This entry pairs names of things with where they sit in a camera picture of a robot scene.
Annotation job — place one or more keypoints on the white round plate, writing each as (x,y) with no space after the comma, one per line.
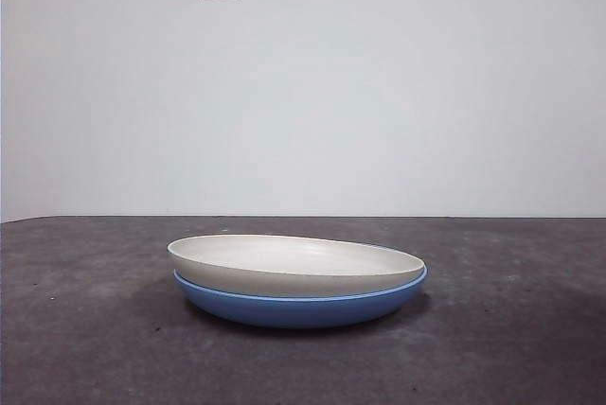
(293,277)

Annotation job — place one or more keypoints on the blue round plate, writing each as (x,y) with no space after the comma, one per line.
(293,312)

